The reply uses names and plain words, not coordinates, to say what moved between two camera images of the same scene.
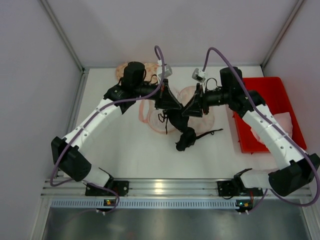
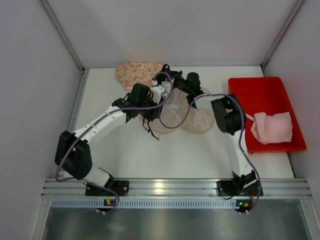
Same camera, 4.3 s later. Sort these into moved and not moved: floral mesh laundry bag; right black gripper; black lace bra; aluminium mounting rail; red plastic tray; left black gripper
Moved: left black gripper; black lace bra; right black gripper
Not moved: red plastic tray; floral mesh laundry bag; aluminium mounting rail
